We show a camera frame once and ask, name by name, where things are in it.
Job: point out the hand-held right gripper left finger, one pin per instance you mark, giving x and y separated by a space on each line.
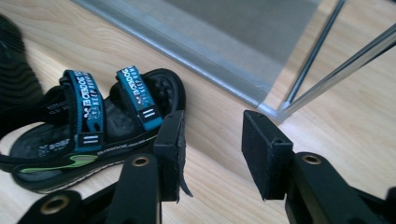
169 149

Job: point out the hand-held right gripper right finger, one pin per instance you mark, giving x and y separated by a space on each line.
264 155

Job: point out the grey metal shoe rack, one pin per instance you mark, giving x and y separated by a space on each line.
218 43

